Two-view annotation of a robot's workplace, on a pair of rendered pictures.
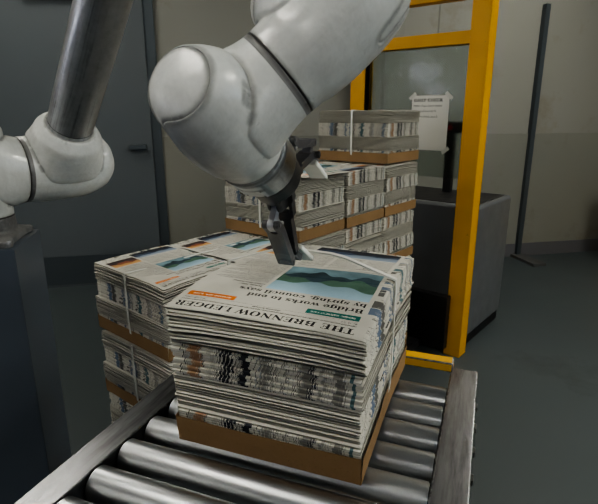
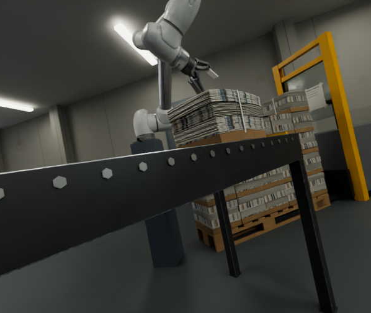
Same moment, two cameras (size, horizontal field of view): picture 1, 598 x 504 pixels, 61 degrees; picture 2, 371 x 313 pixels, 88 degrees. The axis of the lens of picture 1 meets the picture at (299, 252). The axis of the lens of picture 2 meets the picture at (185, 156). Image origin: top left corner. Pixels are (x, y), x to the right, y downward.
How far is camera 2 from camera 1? 0.62 m
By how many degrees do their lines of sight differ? 33
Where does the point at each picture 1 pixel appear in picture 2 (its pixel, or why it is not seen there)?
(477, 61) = (328, 64)
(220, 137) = (154, 40)
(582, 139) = not seen: outside the picture
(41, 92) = not seen: hidden behind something
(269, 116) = (165, 32)
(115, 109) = not seen: hidden behind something
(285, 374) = (195, 117)
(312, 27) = (170, 7)
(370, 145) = (282, 108)
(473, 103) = (332, 81)
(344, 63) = (181, 12)
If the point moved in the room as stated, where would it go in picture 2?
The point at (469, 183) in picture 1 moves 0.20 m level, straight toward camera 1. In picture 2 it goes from (342, 114) to (338, 113)
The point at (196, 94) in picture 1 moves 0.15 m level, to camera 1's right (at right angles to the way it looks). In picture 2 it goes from (146, 30) to (178, 8)
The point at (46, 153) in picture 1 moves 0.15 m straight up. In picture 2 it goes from (159, 114) to (156, 97)
